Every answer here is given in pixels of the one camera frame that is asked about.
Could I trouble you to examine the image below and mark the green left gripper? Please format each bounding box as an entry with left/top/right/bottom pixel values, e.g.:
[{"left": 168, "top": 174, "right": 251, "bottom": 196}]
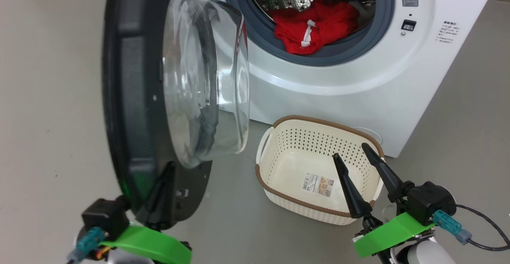
[{"left": 100, "top": 162, "right": 192, "bottom": 264}]

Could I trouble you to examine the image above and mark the red and white garment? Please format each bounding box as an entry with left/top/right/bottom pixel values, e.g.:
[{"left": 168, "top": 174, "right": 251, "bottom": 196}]
[{"left": 271, "top": 0, "right": 360, "bottom": 55}]

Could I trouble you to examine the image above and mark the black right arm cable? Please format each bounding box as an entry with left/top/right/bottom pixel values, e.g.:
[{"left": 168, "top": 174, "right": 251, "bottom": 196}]
[{"left": 456, "top": 204, "right": 510, "bottom": 252}]

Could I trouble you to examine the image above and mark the teal left camera connector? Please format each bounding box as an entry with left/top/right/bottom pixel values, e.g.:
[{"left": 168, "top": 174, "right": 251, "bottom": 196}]
[{"left": 67, "top": 227, "right": 105, "bottom": 262}]

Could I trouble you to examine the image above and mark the cream perforated basket brown rim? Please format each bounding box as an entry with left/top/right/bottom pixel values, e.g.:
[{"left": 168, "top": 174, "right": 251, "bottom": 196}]
[{"left": 255, "top": 115, "right": 385, "bottom": 226}]

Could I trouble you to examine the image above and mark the washing machine glass door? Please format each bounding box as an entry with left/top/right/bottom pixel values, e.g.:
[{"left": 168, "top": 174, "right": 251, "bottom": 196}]
[{"left": 102, "top": 0, "right": 250, "bottom": 231}]

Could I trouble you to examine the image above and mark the product sticker with barcode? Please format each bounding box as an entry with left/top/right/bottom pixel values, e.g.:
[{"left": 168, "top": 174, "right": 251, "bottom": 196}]
[{"left": 302, "top": 172, "right": 334, "bottom": 197}]

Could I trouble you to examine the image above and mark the grey rubber door gasket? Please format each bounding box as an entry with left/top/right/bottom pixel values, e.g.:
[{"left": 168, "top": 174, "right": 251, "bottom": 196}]
[{"left": 222, "top": 0, "right": 396, "bottom": 67}]

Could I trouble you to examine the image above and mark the teal right camera connector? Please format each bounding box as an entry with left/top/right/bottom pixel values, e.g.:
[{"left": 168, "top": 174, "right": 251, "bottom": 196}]
[{"left": 433, "top": 210, "right": 473, "bottom": 244}]

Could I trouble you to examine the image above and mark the teal camera connector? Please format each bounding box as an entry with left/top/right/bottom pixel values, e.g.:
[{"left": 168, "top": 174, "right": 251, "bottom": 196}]
[
  {"left": 67, "top": 227, "right": 105, "bottom": 262},
  {"left": 433, "top": 210, "right": 473, "bottom": 244}
]

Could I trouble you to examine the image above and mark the white front-load washing machine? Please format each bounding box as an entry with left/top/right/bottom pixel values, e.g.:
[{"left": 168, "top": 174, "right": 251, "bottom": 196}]
[{"left": 199, "top": 0, "right": 500, "bottom": 158}]

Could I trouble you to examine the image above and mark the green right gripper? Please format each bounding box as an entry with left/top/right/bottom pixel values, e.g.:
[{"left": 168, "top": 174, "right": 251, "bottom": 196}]
[{"left": 333, "top": 143, "right": 437, "bottom": 258}]

